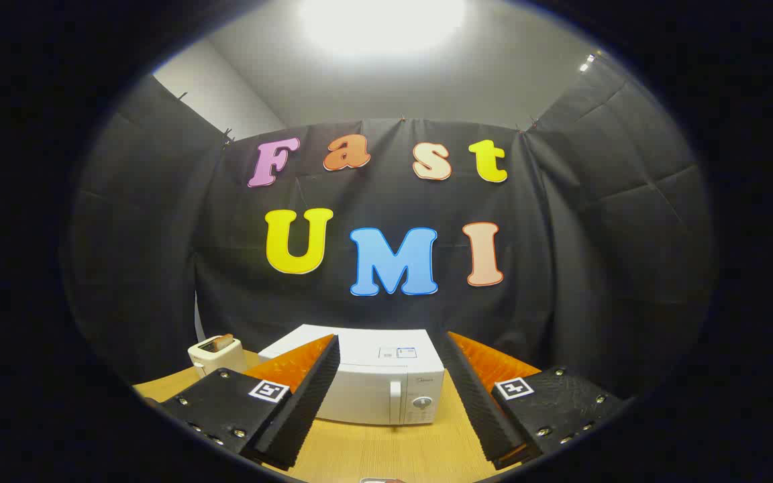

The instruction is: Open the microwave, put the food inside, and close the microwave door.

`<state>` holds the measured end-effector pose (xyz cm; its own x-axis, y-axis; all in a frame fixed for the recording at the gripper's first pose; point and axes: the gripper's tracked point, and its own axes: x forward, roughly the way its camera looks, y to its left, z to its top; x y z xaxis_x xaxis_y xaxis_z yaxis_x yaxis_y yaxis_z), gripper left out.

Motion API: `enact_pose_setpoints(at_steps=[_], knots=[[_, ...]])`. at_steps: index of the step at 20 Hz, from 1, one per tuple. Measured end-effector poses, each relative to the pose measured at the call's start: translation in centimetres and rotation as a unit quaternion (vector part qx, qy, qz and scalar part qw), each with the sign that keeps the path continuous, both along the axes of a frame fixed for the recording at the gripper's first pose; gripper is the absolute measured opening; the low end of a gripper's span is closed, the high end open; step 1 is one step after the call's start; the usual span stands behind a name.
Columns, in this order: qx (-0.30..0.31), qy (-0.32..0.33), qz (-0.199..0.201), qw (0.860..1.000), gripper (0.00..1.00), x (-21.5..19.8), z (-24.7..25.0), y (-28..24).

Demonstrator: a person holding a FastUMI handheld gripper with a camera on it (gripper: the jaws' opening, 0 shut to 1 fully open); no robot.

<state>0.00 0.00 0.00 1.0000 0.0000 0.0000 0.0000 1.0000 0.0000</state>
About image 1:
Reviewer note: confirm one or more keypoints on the white microwave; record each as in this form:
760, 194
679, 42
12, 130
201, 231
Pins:
373, 396

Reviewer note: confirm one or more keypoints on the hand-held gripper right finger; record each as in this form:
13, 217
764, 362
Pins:
477, 402

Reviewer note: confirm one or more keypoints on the cream toaster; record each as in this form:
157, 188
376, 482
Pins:
215, 361

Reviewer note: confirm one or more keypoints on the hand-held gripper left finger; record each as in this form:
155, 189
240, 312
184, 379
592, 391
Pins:
306, 402

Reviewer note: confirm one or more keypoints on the toasted bread slice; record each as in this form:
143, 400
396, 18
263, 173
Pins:
223, 341

